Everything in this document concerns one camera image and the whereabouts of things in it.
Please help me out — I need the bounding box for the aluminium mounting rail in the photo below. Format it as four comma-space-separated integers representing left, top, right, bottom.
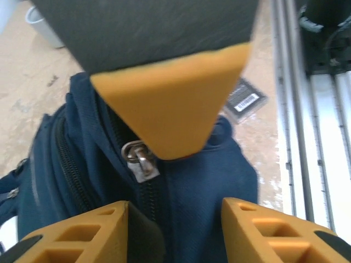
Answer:
270, 0, 351, 233

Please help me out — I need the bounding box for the black calculator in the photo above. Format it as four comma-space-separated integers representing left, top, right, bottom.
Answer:
222, 77, 269, 125

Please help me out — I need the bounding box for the navy blue backpack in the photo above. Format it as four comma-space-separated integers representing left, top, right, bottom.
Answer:
0, 72, 260, 263

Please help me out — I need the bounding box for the grey plastic cup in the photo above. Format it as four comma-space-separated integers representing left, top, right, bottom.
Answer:
25, 5, 65, 49

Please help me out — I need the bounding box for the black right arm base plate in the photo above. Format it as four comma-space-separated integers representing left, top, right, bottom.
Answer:
304, 30, 351, 76

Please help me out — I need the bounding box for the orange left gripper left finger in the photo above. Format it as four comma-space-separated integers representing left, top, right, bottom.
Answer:
8, 200, 166, 263

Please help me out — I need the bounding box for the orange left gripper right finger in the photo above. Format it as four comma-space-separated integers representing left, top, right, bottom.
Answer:
221, 197, 351, 263

